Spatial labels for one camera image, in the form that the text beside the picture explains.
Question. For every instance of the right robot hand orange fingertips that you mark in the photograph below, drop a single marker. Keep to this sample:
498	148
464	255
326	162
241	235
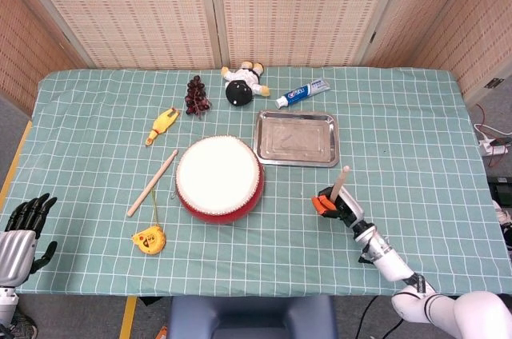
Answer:
348	207

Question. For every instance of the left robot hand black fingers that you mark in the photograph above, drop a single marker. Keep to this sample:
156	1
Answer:
16	251

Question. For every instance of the wooden drumstick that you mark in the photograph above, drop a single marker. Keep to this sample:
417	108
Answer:
341	183
154	183

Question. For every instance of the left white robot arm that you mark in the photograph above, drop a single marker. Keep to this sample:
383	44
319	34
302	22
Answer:
7	303

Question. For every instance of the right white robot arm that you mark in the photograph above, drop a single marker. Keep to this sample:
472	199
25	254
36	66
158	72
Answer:
394	263

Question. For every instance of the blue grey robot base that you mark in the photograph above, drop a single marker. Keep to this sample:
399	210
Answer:
252	319

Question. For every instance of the rectangular metal tray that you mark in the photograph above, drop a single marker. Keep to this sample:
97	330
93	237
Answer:
296	139

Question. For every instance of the green checked tablecloth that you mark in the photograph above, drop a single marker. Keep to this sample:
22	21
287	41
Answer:
400	155

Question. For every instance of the grey sneaker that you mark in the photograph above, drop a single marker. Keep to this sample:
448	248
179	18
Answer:
24	329

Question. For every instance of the blue white toothpaste tube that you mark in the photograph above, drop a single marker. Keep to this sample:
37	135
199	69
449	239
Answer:
298	94

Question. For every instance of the yellow tape measure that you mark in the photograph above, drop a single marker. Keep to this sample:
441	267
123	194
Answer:
150	240

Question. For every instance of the red drum white head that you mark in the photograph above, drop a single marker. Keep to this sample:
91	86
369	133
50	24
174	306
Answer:
218	173

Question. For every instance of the white power strip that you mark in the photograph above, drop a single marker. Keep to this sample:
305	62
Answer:
490	147

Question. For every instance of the plush doll black hair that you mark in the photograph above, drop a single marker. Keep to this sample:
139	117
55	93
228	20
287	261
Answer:
240	91

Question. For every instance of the dark red grape bunch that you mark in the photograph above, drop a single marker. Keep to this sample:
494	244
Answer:
196	95

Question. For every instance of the yellow rubber chicken toy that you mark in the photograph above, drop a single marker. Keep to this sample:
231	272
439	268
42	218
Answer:
162	123

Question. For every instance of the bamboo folding screen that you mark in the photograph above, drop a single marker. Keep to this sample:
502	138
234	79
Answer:
140	15

